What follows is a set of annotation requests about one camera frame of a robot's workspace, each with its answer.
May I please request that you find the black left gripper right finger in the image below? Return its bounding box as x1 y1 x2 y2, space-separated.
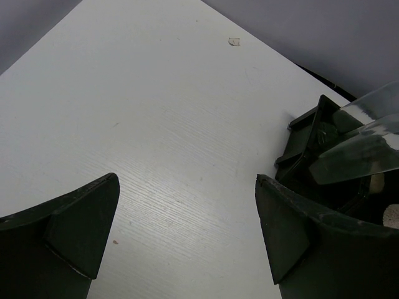
255 174 398 298

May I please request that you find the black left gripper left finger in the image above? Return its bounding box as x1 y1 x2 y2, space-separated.
1 173 120 298

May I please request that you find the blue label spice jar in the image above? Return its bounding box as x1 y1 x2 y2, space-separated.
382 204 399 229

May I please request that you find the glass bottle with brown sauce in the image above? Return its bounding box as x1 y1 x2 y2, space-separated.
308 113 399 186

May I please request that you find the black three-compartment organizer tray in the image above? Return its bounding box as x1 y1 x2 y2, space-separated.
276 95 398 225

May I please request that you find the small paper scrap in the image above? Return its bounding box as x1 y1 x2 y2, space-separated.
228 37 241 47

